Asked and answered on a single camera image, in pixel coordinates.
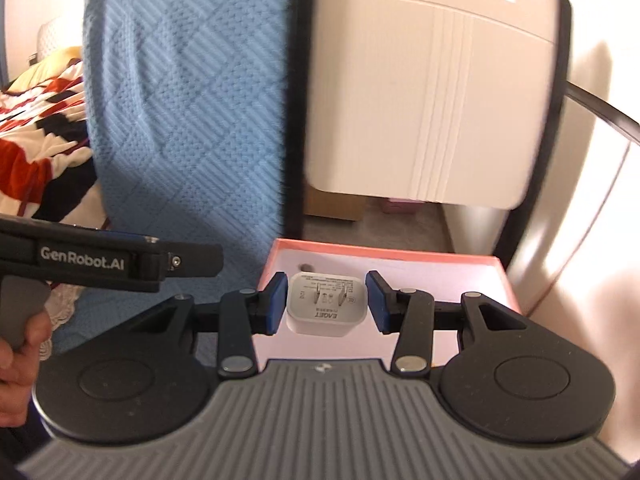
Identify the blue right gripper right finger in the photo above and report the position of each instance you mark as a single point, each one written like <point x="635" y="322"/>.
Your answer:
<point x="383" y="304"/>

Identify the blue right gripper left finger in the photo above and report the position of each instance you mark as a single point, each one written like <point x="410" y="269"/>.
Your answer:
<point x="272" y="304"/>

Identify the small white charger plug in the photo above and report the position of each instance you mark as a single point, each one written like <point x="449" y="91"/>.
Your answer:
<point x="325" y="305"/>

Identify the person's left hand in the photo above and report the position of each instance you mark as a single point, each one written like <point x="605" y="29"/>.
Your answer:
<point x="19" y="370"/>

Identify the pink storage box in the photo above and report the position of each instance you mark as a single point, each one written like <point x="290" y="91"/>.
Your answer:
<point x="445" y="276"/>

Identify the red black white patterned blanket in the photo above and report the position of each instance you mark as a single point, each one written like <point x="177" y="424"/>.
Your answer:
<point x="47" y="170"/>

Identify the white cabinet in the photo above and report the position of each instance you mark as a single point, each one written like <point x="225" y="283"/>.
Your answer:
<point x="430" y="85"/>

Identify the blue textured chair cushion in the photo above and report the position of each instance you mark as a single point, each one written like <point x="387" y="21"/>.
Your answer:
<point x="186" y="119"/>

